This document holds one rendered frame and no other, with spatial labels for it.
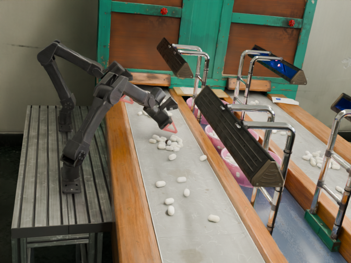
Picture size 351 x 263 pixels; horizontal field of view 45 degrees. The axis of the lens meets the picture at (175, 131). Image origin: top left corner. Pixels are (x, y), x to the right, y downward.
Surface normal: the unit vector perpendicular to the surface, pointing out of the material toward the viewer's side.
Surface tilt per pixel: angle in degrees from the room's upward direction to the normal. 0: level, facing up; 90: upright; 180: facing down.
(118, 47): 90
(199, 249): 0
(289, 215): 0
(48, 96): 90
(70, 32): 90
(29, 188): 0
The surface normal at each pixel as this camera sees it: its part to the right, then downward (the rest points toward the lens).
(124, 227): 0.11, -0.92
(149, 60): 0.18, 0.38
